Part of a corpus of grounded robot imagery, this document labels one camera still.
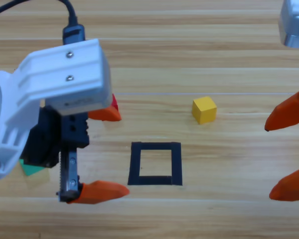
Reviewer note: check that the yellow wooden block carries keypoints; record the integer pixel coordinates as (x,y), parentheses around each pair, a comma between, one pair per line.
(204,109)

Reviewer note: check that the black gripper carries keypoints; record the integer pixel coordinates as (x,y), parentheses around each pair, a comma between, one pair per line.
(73,129)

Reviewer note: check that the green wooden block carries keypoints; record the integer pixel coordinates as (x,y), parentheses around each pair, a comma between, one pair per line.
(31,170)

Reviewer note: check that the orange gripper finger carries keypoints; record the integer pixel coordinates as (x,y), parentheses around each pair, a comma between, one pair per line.
(286,117)
(289,186)

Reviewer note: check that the black tape square outline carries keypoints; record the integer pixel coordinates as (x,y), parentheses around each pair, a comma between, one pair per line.
(134,164)

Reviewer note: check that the red wooden block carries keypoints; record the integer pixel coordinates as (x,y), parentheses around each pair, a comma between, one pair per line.
(114,103)

